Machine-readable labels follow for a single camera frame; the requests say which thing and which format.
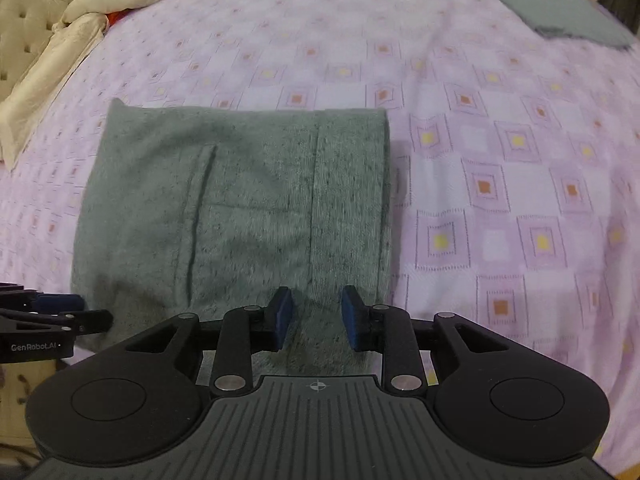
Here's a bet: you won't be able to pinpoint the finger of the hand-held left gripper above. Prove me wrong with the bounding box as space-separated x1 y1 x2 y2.
0 309 114 337
0 282 86 314

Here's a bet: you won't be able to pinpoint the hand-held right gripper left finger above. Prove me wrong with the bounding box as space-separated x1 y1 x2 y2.
124 287 294 394

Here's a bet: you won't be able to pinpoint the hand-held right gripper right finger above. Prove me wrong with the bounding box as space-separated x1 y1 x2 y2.
340 285 507 394

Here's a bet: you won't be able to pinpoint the grey pants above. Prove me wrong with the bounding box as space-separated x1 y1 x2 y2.
70 97 393 378

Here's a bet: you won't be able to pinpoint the pink patterned bedsheet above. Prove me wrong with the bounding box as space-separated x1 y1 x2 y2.
0 0 640 476

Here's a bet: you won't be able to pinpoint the beige satin cloth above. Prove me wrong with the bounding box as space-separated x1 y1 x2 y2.
0 12 109 170

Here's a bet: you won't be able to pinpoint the beige tufted headboard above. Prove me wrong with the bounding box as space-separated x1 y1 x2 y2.
0 0 95 107

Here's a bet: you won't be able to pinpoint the folded grey garment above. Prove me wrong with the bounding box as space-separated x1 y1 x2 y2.
465 0 637 52

